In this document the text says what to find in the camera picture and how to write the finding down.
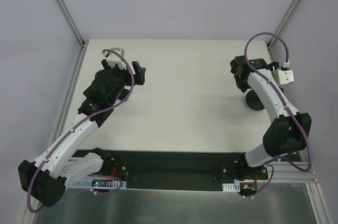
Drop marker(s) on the right aluminium frame post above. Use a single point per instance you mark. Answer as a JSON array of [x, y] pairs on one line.
[[287, 17]]

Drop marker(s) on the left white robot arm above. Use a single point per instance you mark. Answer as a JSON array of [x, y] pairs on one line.
[[49, 175]]

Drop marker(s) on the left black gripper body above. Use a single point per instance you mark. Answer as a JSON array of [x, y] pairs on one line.
[[138, 72]]

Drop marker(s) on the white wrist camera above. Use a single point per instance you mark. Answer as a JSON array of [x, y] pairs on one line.
[[283, 75], [114, 60]]

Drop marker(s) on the left aluminium frame post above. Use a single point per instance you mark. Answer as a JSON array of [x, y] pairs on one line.
[[70, 22]]

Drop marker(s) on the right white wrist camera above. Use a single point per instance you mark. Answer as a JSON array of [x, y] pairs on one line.
[[283, 75]]

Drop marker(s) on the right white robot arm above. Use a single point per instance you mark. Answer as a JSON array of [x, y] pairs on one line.
[[261, 82]]

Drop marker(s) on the black smartphone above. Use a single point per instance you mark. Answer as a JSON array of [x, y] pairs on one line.
[[124, 95]]

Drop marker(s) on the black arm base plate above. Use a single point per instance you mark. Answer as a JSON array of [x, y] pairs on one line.
[[183, 171]]

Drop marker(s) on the left white cable duct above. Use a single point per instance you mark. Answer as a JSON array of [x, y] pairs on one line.
[[97, 183]]

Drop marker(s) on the black round-base clamp stand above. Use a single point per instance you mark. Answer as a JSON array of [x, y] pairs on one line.
[[253, 102]]

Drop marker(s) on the aluminium frame post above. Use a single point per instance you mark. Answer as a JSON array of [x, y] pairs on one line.
[[70, 22], [287, 17]]

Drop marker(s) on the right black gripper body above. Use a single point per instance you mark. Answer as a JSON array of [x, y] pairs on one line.
[[236, 70]]

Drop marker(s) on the right white cable duct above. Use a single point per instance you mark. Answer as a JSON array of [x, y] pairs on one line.
[[238, 187]]

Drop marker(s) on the white cable duct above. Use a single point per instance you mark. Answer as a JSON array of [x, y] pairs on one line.
[[238, 187], [97, 183]]

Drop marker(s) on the aluminium front rail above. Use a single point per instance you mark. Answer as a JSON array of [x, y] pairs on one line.
[[285, 173]]

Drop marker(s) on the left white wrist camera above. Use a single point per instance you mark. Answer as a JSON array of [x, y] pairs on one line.
[[114, 60]]

